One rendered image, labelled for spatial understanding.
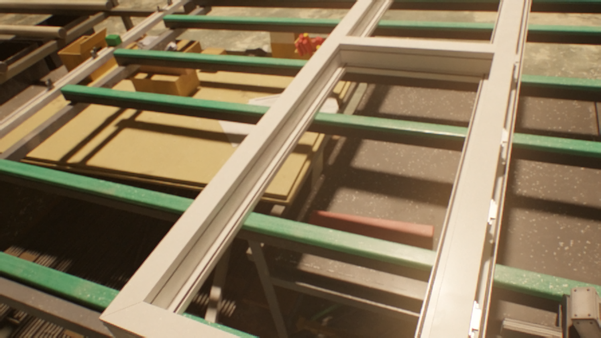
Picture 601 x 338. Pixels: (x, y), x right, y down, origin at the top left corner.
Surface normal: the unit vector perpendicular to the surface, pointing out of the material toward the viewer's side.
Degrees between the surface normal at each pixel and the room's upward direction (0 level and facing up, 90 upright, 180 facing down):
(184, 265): 90
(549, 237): 0
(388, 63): 90
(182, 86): 90
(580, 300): 30
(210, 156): 0
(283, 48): 90
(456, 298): 0
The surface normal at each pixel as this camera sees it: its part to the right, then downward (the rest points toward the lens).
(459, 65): -0.40, 0.63
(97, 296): -0.14, -0.76
